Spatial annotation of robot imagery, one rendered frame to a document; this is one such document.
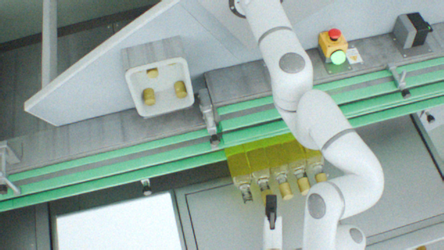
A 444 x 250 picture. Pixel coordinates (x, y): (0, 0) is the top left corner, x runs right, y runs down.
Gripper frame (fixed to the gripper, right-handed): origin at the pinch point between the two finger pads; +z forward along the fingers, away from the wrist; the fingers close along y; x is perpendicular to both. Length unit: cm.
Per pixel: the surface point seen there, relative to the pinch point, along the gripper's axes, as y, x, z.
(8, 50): -20, 117, 84
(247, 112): 12.3, 6.7, 24.0
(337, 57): 19.7, -21.0, 38.9
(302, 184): 0.8, -9.4, 6.0
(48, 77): 16, 71, 37
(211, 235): -13.9, 18.4, -4.5
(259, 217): -13.8, 3.2, 1.6
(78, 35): -17, 82, 87
